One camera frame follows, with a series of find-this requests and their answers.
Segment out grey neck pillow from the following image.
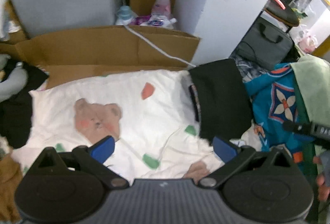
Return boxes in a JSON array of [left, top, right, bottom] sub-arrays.
[[1, 54, 28, 102]]

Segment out black shorts with bear print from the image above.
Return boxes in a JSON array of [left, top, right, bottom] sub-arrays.
[[189, 58, 253, 142]]

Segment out brown cardboard sheet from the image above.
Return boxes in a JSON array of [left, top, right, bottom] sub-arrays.
[[1, 26, 187, 89]]

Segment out person right hand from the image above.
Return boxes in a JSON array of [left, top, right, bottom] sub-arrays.
[[313, 151, 329, 202]]

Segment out grey bag with handle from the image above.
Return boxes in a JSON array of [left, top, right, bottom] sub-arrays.
[[236, 17, 299, 71]]

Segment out brown hoodie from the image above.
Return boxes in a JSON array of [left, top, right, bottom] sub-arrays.
[[0, 154, 23, 223]]

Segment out light green cloth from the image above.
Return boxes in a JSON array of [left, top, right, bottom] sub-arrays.
[[291, 55, 329, 126]]

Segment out teal patterned cloth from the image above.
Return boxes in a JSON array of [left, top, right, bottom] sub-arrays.
[[244, 63, 311, 163]]

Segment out black garment pile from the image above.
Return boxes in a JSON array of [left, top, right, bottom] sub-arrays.
[[1, 62, 49, 149]]

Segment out purple snack bag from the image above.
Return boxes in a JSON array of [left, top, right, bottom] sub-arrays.
[[131, 0, 177, 29]]

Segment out cream bear print blanket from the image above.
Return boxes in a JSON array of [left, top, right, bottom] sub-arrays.
[[10, 69, 264, 186]]

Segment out white power cable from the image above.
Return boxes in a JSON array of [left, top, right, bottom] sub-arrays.
[[124, 24, 196, 69]]

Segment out black chair with wood seat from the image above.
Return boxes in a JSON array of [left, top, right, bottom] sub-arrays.
[[263, 0, 300, 33]]

